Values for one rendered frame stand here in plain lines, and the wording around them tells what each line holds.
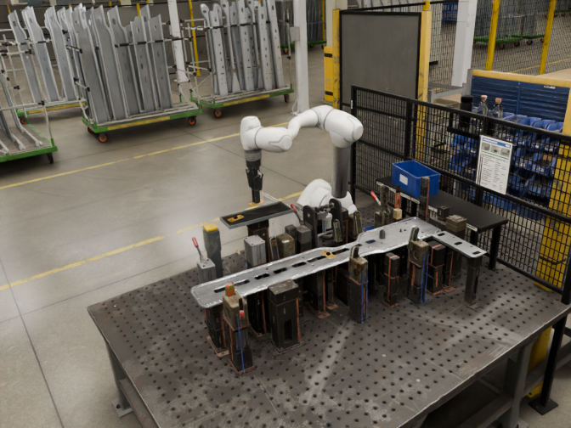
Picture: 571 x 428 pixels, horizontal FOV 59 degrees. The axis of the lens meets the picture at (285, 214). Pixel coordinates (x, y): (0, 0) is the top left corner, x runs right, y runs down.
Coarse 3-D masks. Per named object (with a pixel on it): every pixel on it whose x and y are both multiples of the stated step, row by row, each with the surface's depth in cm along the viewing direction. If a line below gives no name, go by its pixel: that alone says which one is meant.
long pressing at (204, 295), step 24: (360, 240) 265; (384, 240) 264; (408, 240) 262; (264, 264) 247; (288, 264) 246; (312, 264) 245; (336, 264) 245; (192, 288) 231; (216, 288) 230; (240, 288) 229; (264, 288) 229
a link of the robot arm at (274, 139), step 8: (304, 112) 275; (312, 112) 275; (296, 120) 264; (304, 120) 271; (312, 120) 274; (264, 128) 239; (272, 128) 237; (280, 128) 237; (288, 128) 252; (296, 128) 251; (256, 136) 239; (264, 136) 235; (272, 136) 232; (280, 136) 231; (288, 136) 233; (296, 136) 249; (264, 144) 236; (272, 144) 233; (280, 144) 231; (288, 144) 234; (280, 152) 236
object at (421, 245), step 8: (416, 240) 256; (416, 248) 250; (424, 248) 248; (416, 256) 253; (424, 256) 250; (416, 264) 254; (424, 264) 253; (416, 272) 259; (408, 280) 263; (416, 280) 259; (424, 280) 256; (408, 288) 265; (416, 288) 258; (424, 288) 260; (408, 296) 266; (416, 296) 260; (424, 296) 263; (416, 304) 261
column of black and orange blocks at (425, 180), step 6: (426, 180) 288; (426, 186) 289; (420, 192) 294; (426, 192) 291; (420, 198) 295; (426, 198) 293; (420, 204) 297; (426, 204) 295; (420, 210) 298; (426, 210) 296; (420, 216) 299; (426, 216) 298
